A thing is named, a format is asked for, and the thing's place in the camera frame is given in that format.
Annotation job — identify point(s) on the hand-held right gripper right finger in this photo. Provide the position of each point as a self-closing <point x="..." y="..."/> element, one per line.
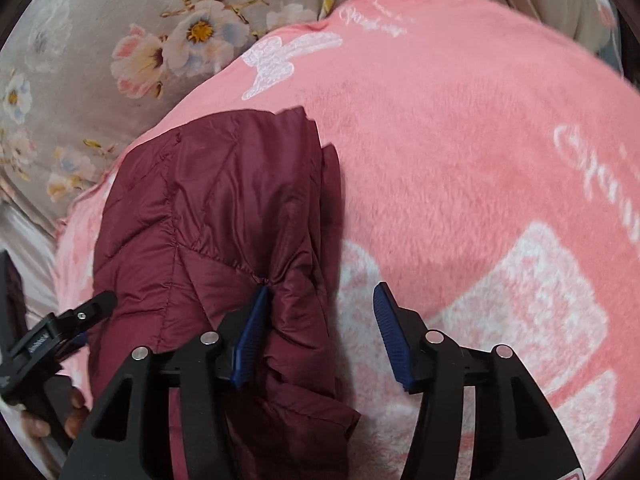
<point x="392" y="330"/>

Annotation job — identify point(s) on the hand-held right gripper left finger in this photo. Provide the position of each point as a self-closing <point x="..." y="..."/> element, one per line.
<point x="250" y="330"/>

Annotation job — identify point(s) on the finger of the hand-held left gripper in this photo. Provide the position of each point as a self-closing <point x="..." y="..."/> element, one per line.
<point x="95" y="305"/>
<point x="77" y="342"/>

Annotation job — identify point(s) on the maroon quilted puffer jacket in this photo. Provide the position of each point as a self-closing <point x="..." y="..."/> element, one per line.
<point x="210" y="230"/>

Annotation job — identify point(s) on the person's left hand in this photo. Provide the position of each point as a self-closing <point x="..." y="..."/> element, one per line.
<point x="75" y="412"/>

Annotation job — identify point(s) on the pink printed fleece blanket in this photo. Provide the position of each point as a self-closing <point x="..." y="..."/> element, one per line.
<point x="475" y="160"/>

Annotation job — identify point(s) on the grey floral bed sheet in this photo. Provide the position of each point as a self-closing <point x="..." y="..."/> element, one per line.
<point x="90" y="85"/>

